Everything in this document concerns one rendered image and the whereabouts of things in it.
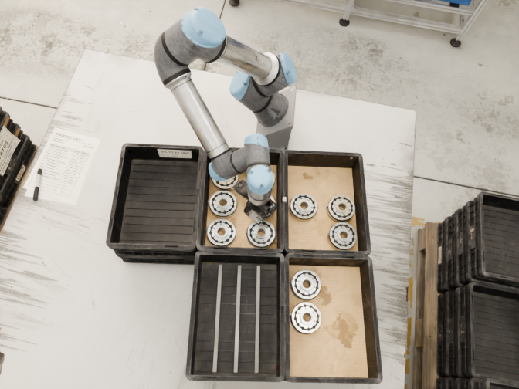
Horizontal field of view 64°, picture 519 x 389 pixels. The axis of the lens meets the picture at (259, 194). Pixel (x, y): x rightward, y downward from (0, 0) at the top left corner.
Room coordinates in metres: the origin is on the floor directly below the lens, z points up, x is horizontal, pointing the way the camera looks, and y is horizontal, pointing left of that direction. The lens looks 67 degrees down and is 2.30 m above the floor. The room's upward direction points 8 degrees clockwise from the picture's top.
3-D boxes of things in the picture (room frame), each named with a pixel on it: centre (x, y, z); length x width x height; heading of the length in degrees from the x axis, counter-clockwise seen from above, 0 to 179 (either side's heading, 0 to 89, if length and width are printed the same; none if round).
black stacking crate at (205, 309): (0.18, 0.02, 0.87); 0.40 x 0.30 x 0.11; 6
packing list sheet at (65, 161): (0.70, 0.83, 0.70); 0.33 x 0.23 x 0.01; 177
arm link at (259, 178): (0.54, 0.00, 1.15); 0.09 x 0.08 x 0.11; 12
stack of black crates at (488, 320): (0.30, -1.12, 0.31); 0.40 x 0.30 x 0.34; 177
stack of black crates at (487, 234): (0.70, -1.14, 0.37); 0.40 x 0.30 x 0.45; 177
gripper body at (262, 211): (0.54, -0.01, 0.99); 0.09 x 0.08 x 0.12; 51
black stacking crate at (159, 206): (0.54, 0.36, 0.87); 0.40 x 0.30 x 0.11; 6
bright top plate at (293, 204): (0.60, -0.17, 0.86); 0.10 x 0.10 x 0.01
